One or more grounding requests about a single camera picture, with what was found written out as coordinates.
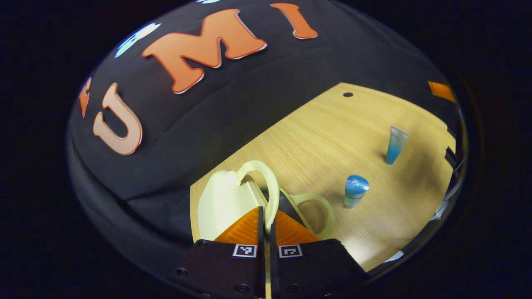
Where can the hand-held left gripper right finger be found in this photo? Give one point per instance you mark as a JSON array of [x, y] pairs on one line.
[[273, 257]]

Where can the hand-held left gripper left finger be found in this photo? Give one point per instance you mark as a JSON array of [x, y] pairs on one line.
[[260, 249]]

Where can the black backdrop cloth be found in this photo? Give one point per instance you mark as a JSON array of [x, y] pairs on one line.
[[208, 124]]

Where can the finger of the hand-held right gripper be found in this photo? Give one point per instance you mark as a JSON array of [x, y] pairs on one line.
[[441, 91]]

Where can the blue skin care tube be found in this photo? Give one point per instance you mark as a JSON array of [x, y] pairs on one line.
[[355, 189], [395, 145]]

